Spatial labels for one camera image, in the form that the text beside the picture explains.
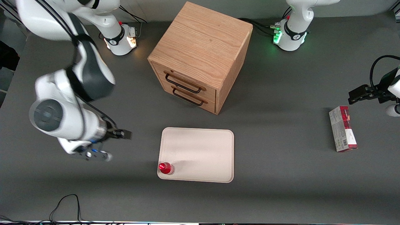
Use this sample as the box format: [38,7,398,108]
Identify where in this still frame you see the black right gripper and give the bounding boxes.
[102,121,133,143]

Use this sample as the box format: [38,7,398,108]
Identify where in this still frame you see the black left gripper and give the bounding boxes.
[348,69,400,105]

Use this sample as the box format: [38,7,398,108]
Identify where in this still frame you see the red coke bottle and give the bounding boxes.
[158,162,175,176]

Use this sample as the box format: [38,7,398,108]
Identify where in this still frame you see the beige plastic tray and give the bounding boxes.
[157,127,235,183]

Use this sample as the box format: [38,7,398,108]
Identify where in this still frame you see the grey and red carton box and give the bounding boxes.
[328,106,358,153]

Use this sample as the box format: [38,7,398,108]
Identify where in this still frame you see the wooden two-drawer cabinet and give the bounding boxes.
[147,1,254,115]

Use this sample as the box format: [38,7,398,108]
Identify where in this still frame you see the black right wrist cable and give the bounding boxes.
[37,0,118,129]

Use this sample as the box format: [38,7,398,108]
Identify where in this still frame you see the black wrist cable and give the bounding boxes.
[37,0,118,129]
[369,55,400,88]

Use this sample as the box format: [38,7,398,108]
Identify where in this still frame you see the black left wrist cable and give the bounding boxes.
[369,55,400,88]

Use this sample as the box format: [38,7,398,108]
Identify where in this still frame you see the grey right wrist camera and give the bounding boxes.
[70,143,113,162]

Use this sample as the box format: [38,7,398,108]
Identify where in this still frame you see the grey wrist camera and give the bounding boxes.
[386,104,400,117]
[70,143,113,162]

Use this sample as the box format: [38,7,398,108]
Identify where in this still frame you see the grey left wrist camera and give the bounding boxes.
[386,104,400,117]

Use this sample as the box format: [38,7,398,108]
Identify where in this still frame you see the black wire drawer handle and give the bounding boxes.
[165,73,202,94]
[172,88,205,107]

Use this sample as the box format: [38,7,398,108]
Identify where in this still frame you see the black looped table-edge cable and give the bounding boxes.
[0,194,125,225]

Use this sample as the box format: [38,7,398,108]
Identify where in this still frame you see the black right arm base cables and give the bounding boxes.
[99,6,148,41]

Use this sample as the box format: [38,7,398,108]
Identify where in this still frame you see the black arm base cables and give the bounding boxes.
[99,6,148,41]
[238,6,293,37]

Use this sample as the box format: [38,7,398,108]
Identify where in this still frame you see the black left arm base cables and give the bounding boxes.
[238,6,293,37]

